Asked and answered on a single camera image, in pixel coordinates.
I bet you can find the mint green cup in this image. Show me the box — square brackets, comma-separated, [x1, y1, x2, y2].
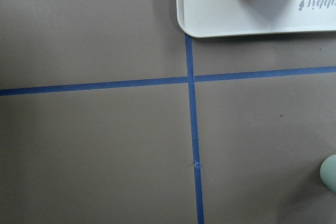
[320, 155, 336, 193]

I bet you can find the cream plastic tray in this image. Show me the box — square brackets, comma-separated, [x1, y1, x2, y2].
[176, 0, 335, 38]

